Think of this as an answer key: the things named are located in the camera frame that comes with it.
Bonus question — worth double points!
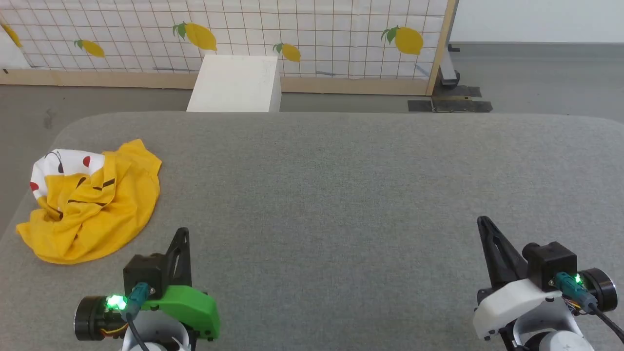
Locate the black floor tape patch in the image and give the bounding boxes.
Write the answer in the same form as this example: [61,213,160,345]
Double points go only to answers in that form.
[408,85,493,114]

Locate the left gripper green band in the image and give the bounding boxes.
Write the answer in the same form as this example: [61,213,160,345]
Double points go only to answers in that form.
[74,228,221,342]

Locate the yellow garment with white print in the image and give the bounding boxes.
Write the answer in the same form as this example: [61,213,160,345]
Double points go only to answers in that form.
[16,139,162,265]

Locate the grey fabric sofa cushion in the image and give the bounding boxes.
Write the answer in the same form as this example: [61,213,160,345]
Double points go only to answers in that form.
[0,111,624,351]

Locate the grey metal partition foot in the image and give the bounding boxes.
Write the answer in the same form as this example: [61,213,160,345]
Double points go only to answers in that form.
[439,45,461,90]

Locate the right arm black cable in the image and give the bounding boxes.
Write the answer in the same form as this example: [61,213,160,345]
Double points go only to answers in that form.
[555,272,624,343]

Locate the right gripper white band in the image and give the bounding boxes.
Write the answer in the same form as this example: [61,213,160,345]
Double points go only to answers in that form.
[472,216,618,341]

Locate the lemon print partition panel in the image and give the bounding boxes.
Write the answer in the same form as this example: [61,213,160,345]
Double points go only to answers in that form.
[0,0,459,96]

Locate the white box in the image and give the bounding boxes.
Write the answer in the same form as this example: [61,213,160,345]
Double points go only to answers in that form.
[186,54,282,113]

